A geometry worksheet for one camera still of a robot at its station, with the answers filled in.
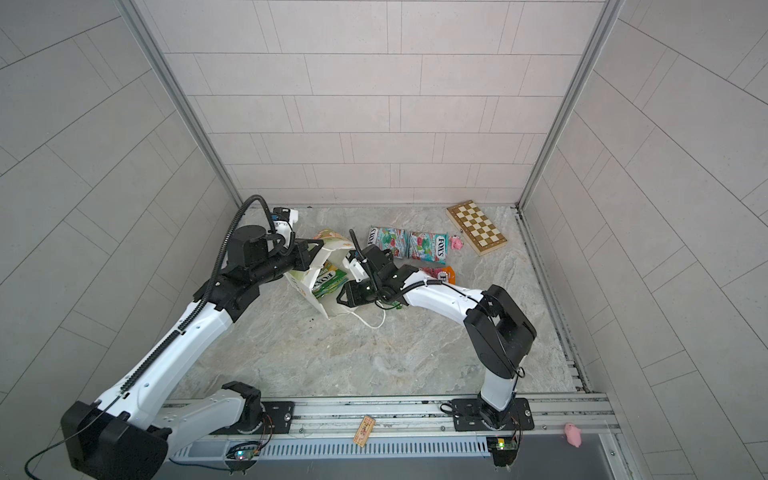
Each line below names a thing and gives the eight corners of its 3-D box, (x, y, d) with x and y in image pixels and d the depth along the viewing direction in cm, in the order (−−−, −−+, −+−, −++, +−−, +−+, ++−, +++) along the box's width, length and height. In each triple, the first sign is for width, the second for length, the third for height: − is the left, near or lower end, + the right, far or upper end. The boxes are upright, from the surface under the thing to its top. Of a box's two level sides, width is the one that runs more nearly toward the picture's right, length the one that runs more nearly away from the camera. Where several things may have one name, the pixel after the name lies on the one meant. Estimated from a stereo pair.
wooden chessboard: (477, 256, 104) (479, 251, 102) (445, 212, 117) (445, 207, 115) (505, 245, 107) (507, 240, 105) (470, 204, 120) (472, 199, 118)
